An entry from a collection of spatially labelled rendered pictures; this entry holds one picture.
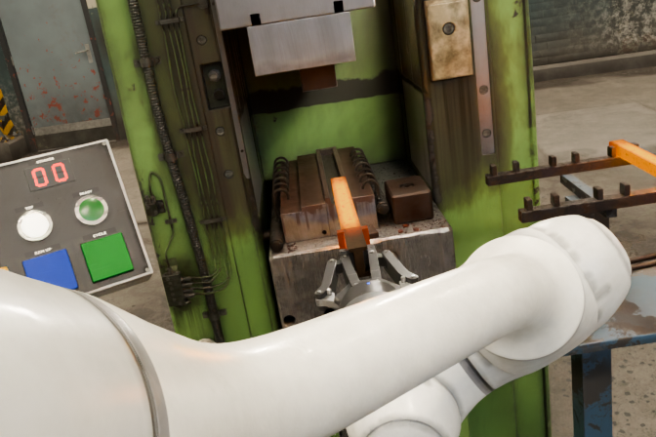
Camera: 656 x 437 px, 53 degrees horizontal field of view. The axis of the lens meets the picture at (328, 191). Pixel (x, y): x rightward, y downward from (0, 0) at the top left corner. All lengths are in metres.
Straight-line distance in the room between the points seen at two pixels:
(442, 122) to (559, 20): 6.13
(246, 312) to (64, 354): 1.47
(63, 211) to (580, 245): 0.96
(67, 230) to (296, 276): 0.45
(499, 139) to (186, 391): 1.39
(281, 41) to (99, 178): 0.43
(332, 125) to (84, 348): 1.67
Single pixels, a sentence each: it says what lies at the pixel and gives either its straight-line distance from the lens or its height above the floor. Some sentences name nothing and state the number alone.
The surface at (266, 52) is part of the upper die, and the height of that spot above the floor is 1.31.
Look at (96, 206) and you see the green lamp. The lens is 1.30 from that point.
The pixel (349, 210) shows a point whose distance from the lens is 1.07.
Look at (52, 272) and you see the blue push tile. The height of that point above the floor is 1.01.
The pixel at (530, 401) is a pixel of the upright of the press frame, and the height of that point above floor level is 0.30.
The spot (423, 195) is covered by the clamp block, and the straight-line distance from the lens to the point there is 1.39.
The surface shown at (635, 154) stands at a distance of 1.37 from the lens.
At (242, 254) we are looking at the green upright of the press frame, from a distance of 1.57.
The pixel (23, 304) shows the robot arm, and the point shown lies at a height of 1.37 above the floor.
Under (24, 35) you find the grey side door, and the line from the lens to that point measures 8.17.
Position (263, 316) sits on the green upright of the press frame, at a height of 0.68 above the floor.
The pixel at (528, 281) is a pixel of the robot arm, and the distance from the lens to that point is 0.48.
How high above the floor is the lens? 1.44
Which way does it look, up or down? 18 degrees down
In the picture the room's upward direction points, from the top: 9 degrees counter-clockwise
